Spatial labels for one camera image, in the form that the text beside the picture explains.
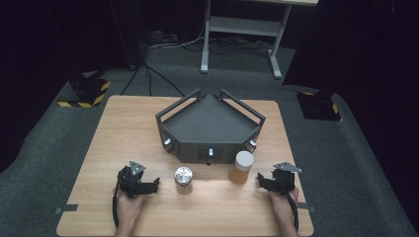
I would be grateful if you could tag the white-lid amber glass jar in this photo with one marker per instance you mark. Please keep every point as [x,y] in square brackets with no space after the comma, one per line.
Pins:
[242,166]

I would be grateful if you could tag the black curtain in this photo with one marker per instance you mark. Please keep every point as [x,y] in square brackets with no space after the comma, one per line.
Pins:
[369,49]
[49,39]

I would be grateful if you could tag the silver-lid amber glass jar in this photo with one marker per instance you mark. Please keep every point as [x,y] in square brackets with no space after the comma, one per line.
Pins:
[183,179]

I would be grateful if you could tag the black yellow-striped stand base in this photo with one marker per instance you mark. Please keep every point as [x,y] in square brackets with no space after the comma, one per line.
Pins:
[318,107]
[87,92]

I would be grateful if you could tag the person's left hand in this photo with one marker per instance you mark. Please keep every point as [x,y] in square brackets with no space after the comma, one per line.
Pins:
[128,209]

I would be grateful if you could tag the grey tape strip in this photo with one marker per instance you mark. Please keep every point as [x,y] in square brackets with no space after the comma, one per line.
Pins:
[304,206]
[67,208]

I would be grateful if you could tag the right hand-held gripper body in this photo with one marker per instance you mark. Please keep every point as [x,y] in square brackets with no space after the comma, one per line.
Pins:
[284,181]

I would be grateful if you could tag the person's right hand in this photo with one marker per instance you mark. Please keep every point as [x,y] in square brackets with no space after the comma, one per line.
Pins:
[280,207]

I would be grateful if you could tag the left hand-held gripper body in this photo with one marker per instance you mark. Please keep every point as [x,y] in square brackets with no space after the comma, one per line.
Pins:
[130,181]

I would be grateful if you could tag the black corner storage rack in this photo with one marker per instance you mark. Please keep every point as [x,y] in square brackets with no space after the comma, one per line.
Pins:
[209,126]

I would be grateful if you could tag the grey metal desk frame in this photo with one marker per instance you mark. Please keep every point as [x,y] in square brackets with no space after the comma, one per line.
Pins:
[242,26]

